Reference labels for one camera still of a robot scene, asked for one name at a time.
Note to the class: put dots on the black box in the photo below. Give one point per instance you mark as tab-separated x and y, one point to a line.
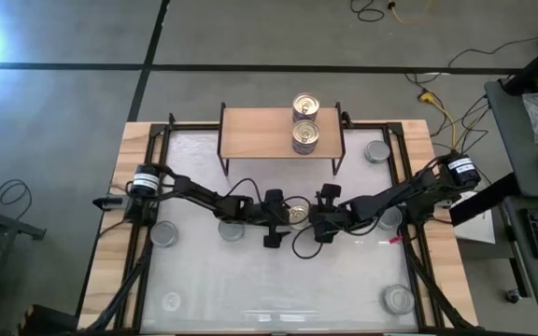
49	322

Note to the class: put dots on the black flat bar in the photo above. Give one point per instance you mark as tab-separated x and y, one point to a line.
484	200

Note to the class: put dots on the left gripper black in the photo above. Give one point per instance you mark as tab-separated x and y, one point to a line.
271	217

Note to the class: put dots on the grey metal stand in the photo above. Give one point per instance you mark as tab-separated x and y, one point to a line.
12	226

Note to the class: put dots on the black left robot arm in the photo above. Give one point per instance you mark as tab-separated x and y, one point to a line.
199	191

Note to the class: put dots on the black stand post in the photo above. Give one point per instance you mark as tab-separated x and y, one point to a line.
535	65

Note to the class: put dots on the blue Wild Planet salmon can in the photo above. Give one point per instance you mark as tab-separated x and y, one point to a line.
305	133
299	215
305	150
306	105

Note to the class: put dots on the black metal table frame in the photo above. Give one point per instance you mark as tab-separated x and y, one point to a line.
194	126

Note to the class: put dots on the green white tuna can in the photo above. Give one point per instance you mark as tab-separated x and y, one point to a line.
231	232
377	151
392	220
164	233

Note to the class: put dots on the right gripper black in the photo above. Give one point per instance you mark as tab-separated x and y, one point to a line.
329	219

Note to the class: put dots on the black floor tape strip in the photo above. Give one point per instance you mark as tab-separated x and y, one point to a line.
297	68
150	46

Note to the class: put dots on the silver topped seafood can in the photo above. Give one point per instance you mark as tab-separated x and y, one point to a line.
397	299

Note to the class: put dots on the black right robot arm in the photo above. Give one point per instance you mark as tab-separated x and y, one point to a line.
390	198

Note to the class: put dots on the white paper sheet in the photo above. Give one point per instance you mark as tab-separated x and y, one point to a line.
474	228

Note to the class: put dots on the wooden shelf black frame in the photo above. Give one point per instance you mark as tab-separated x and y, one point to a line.
259	135

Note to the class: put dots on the grey desk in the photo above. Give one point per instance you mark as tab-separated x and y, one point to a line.
516	140

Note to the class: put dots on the pink tape marker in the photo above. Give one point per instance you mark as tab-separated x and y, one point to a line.
396	241

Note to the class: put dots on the black diagonal frame strut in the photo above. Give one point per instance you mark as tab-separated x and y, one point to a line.
432	289
124	289

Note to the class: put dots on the caster wheel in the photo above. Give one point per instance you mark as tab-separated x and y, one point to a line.
512	295

